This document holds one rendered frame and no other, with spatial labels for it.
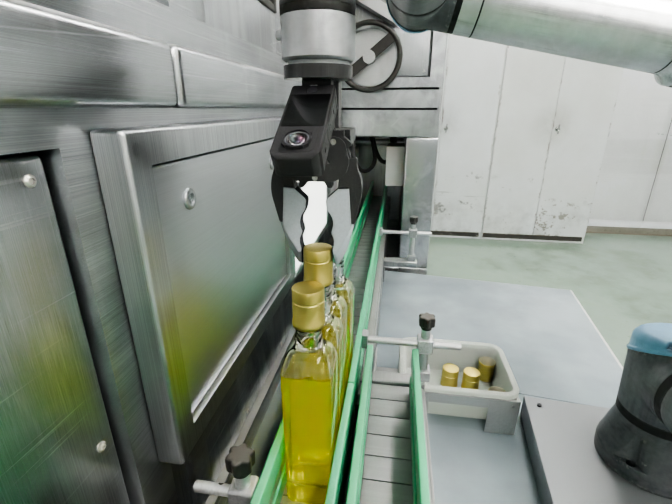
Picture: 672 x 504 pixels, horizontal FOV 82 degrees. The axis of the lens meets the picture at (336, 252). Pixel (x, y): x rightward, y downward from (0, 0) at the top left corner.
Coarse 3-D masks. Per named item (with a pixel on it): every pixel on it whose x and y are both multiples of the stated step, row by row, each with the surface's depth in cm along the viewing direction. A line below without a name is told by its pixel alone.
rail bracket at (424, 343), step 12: (420, 324) 64; (432, 324) 64; (372, 336) 68; (420, 336) 66; (432, 336) 66; (420, 348) 66; (432, 348) 65; (444, 348) 66; (456, 348) 65; (420, 360) 67; (420, 372) 67
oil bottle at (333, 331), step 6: (330, 318) 47; (336, 318) 48; (330, 324) 47; (336, 324) 47; (342, 324) 50; (324, 330) 46; (330, 330) 46; (336, 330) 47; (342, 330) 49; (324, 336) 46; (330, 336) 46; (336, 336) 46; (342, 336) 50; (336, 342) 46; (342, 342) 50; (336, 348) 46; (342, 348) 50; (342, 354) 51; (342, 360) 51; (342, 366) 51; (342, 372) 52; (342, 378) 52; (342, 384) 53; (342, 390) 53; (342, 396) 53; (342, 402) 54; (342, 408) 54
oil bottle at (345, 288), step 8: (344, 280) 58; (336, 288) 57; (344, 288) 57; (352, 288) 60; (344, 296) 57; (352, 296) 59; (352, 304) 60; (352, 312) 61; (352, 320) 61; (352, 328) 62; (352, 336) 63; (352, 344) 64; (352, 352) 64
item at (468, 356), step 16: (400, 352) 84; (448, 352) 88; (464, 352) 87; (480, 352) 87; (496, 352) 85; (400, 368) 78; (432, 368) 89; (464, 368) 88; (496, 368) 84; (432, 384) 85; (480, 384) 85; (496, 384) 82; (512, 384) 74
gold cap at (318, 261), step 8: (304, 248) 44; (312, 248) 44; (320, 248) 44; (328, 248) 44; (304, 256) 44; (312, 256) 43; (320, 256) 43; (328, 256) 44; (304, 264) 45; (312, 264) 44; (320, 264) 44; (328, 264) 44; (304, 272) 45; (312, 272) 44; (320, 272) 44; (328, 272) 45; (304, 280) 45; (312, 280) 44; (320, 280) 44; (328, 280) 45
